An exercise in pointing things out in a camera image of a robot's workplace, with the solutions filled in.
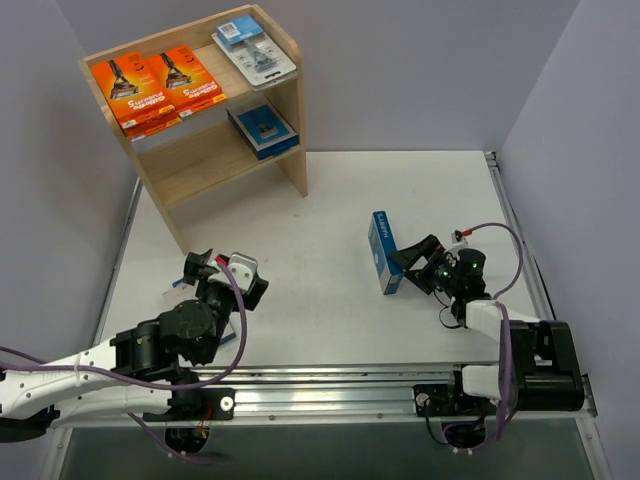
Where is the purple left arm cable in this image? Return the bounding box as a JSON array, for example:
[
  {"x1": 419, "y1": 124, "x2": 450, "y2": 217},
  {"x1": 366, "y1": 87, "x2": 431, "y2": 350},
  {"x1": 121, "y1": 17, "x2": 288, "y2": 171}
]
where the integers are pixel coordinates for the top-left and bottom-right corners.
[{"x1": 0, "y1": 267, "x2": 250, "y2": 466}]

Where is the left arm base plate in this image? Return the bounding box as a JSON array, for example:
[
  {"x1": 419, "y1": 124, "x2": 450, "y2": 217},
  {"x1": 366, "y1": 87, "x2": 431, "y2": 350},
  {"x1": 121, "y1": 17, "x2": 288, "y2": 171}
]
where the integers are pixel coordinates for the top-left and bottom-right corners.
[{"x1": 196, "y1": 387, "x2": 236, "y2": 422}]

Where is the aluminium table frame rail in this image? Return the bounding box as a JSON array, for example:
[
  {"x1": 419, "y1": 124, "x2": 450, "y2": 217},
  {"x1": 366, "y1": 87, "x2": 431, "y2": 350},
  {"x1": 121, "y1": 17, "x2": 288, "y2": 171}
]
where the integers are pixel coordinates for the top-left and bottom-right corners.
[{"x1": 54, "y1": 149, "x2": 599, "y2": 429}]

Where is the Gillette blue razor blister pack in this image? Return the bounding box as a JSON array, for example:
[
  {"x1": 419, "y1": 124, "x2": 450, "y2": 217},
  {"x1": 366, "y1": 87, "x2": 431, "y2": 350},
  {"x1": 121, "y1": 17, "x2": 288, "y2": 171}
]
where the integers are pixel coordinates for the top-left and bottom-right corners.
[{"x1": 251, "y1": 50, "x2": 297, "y2": 91}]

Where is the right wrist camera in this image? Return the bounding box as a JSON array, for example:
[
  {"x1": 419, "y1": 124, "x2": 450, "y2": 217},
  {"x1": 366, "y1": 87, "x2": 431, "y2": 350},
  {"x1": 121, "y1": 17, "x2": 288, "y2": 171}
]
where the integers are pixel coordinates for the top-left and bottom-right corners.
[{"x1": 448, "y1": 229, "x2": 472, "y2": 255}]

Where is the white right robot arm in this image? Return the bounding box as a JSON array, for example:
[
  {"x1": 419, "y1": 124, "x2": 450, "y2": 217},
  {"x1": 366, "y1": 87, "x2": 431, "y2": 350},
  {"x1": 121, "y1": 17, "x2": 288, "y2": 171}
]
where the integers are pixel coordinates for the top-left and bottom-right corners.
[{"x1": 389, "y1": 234, "x2": 585, "y2": 413}]

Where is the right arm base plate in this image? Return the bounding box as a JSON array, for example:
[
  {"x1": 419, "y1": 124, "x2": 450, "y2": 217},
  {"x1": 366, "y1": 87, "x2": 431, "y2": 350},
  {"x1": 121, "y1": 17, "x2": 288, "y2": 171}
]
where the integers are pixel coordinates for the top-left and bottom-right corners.
[{"x1": 412, "y1": 384, "x2": 497, "y2": 418}]

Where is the wooden two-tier shelf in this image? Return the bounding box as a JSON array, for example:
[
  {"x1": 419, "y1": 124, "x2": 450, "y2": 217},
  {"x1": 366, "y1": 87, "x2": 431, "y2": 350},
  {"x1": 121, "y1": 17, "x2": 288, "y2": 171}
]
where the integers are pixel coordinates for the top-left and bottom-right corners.
[{"x1": 79, "y1": 4, "x2": 308, "y2": 253}]

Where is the blue Harry's razor box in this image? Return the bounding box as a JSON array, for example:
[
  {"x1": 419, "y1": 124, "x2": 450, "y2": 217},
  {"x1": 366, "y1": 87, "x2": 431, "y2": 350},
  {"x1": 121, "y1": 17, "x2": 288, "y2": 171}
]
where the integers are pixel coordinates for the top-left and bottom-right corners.
[{"x1": 226, "y1": 100, "x2": 299, "y2": 161}]

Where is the orange Gillette Fusion box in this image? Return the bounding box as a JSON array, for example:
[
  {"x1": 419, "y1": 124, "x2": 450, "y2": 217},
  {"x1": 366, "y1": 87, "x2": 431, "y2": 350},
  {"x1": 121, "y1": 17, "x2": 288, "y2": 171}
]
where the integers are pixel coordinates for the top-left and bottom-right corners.
[{"x1": 90, "y1": 52, "x2": 181, "y2": 142}]

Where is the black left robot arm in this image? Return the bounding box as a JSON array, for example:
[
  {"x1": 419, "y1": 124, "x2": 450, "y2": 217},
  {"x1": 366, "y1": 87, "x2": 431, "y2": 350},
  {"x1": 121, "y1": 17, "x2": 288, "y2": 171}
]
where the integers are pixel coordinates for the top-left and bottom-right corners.
[{"x1": 1, "y1": 251, "x2": 269, "y2": 443}]

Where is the orange razor cartridge pack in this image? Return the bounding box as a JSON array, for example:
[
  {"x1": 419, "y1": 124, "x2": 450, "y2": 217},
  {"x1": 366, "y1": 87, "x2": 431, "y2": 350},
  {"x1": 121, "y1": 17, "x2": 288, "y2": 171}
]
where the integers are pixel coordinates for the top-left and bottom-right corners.
[{"x1": 146, "y1": 45, "x2": 227, "y2": 119}]

